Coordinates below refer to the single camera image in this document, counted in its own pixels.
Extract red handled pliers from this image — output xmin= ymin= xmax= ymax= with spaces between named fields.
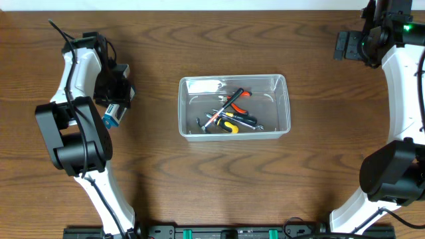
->
xmin=218 ymin=90 xmax=253 ymax=116

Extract silver offset ring wrench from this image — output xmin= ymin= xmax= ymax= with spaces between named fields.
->
xmin=222 ymin=115 xmax=264 ymax=131

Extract slim black yellow screwdriver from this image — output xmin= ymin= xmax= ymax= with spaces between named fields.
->
xmin=220 ymin=112 xmax=258 ymax=125

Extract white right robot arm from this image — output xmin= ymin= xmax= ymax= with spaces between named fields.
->
xmin=328 ymin=0 xmax=424 ymax=238

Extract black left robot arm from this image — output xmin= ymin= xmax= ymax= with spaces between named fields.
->
xmin=35 ymin=32 xmax=139 ymax=238

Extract clear plastic storage container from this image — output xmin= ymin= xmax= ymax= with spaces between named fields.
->
xmin=178 ymin=74 xmax=291 ymax=141

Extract teal white product box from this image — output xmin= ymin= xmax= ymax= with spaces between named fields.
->
xmin=102 ymin=85 xmax=135 ymax=129

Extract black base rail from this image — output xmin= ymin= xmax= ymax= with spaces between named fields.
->
xmin=62 ymin=224 xmax=396 ymax=239

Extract stubby yellow black screwdriver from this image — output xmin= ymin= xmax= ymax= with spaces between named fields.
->
xmin=212 ymin=116 xmax=239 ymax=134

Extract small hammer black handle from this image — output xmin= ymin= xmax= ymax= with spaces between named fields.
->
xmin=197 ymin=88 xmax=244 ymax=133

